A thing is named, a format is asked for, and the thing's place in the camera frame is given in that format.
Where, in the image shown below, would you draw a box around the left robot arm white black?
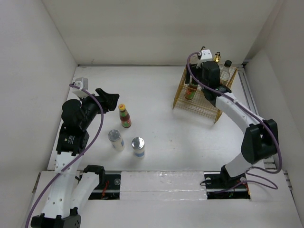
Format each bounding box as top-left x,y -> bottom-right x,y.
25,85 -> 119,228

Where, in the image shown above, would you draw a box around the tall glass cruet dark contents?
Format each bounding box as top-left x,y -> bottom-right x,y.
213,51 -> 221,63

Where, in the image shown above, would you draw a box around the yellow wire rack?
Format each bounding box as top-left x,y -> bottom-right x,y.
173,63 -> 237,123

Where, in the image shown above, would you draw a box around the chili sauce bottle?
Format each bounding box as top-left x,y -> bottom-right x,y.
184,79 -> 198,100
118,104 -> 132,128

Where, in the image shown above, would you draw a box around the white shaker silver lid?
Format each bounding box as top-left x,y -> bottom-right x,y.
108,129 -> 124,152
131,137 -> 145,159

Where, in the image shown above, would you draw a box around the aluminium side rail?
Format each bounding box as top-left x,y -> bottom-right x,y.
237,65 -> 277,171

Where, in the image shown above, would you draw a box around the dark vinegar bottle black cap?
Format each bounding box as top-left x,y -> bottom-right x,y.
220,60 -> 232,82

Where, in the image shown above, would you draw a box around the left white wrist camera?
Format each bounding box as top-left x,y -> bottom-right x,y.
72,77 -> 89,99

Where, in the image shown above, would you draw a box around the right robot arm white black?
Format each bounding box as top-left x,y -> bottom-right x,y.
186,61 -> 282,191

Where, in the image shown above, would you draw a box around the black metal base rail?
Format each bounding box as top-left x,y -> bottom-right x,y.
89,172 -> 250,200

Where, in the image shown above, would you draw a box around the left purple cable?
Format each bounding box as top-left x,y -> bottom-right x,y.
25,83 -> 105,228

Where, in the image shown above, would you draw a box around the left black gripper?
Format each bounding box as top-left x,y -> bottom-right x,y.
79,88 -> 118,129

